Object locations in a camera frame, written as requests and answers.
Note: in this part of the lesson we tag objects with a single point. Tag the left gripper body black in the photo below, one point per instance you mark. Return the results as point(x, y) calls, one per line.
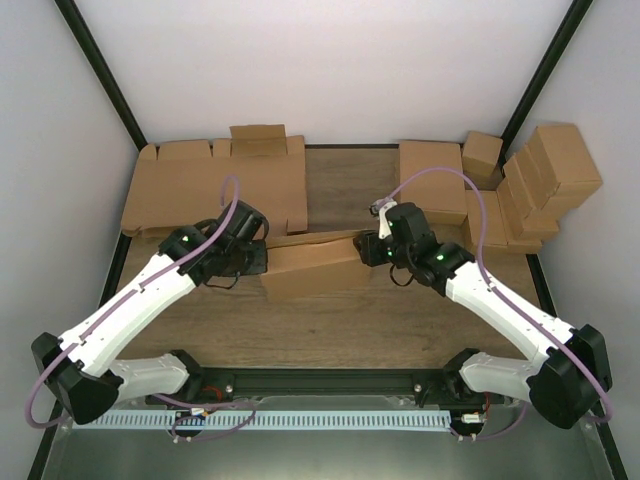
point(247, 265)

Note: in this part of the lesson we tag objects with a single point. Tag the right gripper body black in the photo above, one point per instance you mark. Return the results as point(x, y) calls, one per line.
point(375, 258)

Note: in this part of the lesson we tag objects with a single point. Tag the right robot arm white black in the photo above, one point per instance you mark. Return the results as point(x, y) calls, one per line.
point(454, 273)

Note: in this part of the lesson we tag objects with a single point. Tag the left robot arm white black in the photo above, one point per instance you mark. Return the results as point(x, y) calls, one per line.
point(81, 367)

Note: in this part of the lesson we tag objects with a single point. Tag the large folded cardboard box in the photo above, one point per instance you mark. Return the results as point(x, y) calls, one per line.
point(440, 194)

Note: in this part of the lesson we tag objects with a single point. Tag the small folded box at back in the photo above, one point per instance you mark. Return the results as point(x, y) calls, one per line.
point(480, 153)

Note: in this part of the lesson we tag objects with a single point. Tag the lower folded box right stack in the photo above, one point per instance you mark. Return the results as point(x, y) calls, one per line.
point(522, 235)

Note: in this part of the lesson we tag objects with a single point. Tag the folded box stack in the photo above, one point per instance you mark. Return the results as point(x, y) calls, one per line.
point(525, 182)
point(522, 235)
point(564, 162)

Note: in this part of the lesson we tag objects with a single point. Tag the middle folded box right stack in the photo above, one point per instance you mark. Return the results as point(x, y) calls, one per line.
point(525, 182)

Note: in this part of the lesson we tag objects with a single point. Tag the top folded box right stack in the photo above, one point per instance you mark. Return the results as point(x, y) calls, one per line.
point(564, 162)

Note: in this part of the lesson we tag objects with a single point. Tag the stack of flat cardboard blanks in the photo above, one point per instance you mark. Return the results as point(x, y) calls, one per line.
point(181, 182)

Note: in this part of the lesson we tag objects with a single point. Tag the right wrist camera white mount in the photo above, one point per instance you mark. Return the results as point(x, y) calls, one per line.
point(379, 210)

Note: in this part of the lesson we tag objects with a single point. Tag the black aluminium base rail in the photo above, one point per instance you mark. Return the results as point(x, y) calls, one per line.
point(320, 380)

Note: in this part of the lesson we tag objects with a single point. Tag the light blue slotted cable duct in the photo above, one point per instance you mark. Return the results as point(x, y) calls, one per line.
point(386, 420)

